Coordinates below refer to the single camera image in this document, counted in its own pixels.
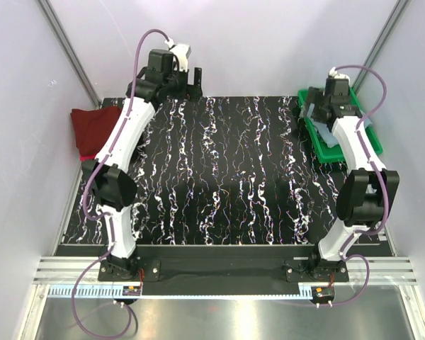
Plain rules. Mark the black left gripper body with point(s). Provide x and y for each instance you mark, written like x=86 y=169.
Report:
x=178 y=83

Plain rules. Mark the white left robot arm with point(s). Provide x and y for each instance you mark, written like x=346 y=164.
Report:
x=114 y=191

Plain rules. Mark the light blue t-shirt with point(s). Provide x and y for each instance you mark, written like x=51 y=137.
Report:
x=322 y=130

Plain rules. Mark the green plastic bin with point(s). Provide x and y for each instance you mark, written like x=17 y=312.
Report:
x=326 y=155

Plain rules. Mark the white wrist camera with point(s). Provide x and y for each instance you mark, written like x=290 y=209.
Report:
x=335 y=74
x=182 y=51

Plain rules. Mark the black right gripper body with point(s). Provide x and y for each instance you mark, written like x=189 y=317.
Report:
x=315 y=96

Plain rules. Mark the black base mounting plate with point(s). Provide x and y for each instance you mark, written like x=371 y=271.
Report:
x=290 y=270

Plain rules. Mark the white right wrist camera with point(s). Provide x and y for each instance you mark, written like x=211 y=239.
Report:
x=335 y=74

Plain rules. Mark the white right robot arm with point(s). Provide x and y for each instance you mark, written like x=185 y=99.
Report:
x=366 y=197

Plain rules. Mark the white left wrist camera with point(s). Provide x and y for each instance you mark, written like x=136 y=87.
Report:
x=182 y=51

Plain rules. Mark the folded pink t-shirt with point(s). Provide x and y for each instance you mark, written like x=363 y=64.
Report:
x=85 y=158

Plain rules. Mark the dark red t-shirt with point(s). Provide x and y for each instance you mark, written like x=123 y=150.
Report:
x=92 y=128

